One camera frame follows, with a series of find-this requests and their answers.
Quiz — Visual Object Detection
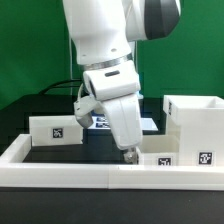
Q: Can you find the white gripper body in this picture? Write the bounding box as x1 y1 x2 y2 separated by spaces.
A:
101 94 142 150

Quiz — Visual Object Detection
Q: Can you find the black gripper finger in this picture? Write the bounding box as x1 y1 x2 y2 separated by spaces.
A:
123 148 138 164

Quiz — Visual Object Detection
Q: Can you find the white front drawer tray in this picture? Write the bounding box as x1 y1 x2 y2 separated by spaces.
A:
137 135 179 166

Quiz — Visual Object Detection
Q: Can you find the white drawer tray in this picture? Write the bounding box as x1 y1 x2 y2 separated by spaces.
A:
29 115 83 146
137 135 179 166

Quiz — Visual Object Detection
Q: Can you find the white drawer cabinet box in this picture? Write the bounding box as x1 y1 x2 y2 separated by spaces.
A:
163 95 224 167

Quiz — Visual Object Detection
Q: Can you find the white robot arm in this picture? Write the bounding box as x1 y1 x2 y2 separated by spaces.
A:
62 0 181 163

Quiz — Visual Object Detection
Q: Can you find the white marker sheet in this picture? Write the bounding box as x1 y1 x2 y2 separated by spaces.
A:
90 116 158 131

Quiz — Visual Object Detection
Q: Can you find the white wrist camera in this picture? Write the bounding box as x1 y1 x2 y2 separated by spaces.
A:
74 96 101 128

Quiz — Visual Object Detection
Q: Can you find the black cable bundle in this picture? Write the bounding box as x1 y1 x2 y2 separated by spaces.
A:
38 78 84 96

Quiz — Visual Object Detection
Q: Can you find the white border frame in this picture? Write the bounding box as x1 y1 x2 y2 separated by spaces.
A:
0 134 224 191

